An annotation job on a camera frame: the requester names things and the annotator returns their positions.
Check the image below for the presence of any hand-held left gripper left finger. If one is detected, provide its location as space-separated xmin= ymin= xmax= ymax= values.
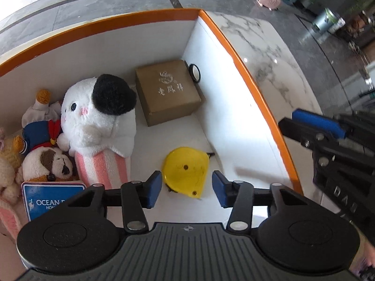
xmin=75 ymin=171 xmax=163 ymax=234

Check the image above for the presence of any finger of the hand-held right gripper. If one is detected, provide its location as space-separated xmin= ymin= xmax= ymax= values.
xmin=278 ymin=118 xmax=337 ymax=153
xmin=292 ymin=109 xmax=375 ymax=141

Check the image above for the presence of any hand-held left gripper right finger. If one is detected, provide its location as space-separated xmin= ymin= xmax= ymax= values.
xmin=211 ymin=170 xmax=302 ymax=235

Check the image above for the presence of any yellow tape measure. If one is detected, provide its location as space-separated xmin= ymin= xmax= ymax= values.
xmin=162 ymin=148 xmax=210 ymax=200

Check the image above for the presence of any orange cardboard box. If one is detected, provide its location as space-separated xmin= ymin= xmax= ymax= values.
xmin=0 ymin=9 xmax=304 ymax=240

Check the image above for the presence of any white seal plush toy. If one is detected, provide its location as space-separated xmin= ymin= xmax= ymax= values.
xmin=57 ymin=74 xmax=138 ymax=189

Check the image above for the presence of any brown cardboard box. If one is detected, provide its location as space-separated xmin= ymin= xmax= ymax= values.
xmin=135 ymin=60 xmax=203 ymax=127

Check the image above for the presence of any blue printed tag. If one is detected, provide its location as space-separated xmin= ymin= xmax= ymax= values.
xmin=22 ymin=181 xmax=86 ymax=221

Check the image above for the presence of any brown white dog plush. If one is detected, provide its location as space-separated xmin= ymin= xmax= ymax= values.
xmin=18 ymin=147 xmax=78 ymax=182

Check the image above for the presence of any sailor plush doll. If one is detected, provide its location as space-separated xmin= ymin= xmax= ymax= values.
xmin=13 ymin=89 xmax=63 ymax=155

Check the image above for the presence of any crochet bunny plush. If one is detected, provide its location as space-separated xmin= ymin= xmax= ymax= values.
xmin=0 ymin=127 xmax=25 ymax=240

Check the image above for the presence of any person's right hand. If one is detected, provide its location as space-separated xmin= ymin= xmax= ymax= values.
xmin=356 ymin=230 xmax=375 ymax=273

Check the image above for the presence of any silver trash can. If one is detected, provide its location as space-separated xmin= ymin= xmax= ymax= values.
xmin=312 ymin=7 xmax=346 ymax=34

